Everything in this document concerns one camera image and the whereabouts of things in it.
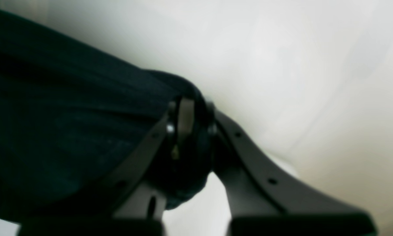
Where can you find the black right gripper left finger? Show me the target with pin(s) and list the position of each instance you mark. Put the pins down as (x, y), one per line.
(128, 201)

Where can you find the black T-shirt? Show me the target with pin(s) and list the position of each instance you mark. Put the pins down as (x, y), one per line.
(69, 114)

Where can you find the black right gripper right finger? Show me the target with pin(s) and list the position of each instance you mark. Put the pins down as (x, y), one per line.
(265, 200)

